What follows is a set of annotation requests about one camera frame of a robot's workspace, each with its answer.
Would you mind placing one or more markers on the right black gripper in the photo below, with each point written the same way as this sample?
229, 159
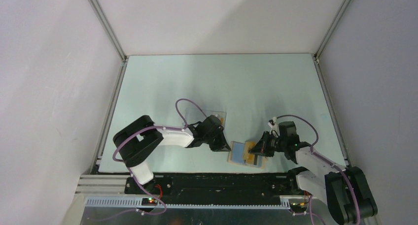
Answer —
261, 147

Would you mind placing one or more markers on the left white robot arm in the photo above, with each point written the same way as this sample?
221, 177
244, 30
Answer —
135, 142

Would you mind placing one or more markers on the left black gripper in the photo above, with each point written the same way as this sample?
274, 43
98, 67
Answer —
222, 144

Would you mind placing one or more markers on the tan leather card holder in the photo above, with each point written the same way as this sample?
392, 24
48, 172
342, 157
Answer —
239, 154

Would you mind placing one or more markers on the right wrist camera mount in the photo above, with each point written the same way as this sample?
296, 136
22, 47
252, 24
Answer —
274, 129

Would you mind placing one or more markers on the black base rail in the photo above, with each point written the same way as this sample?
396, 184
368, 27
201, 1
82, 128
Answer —
224, 188

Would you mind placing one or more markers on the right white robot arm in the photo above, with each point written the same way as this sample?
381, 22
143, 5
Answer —
344, 189

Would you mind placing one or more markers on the clear plastic card box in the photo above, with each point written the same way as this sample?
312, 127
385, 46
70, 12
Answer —
193, 115

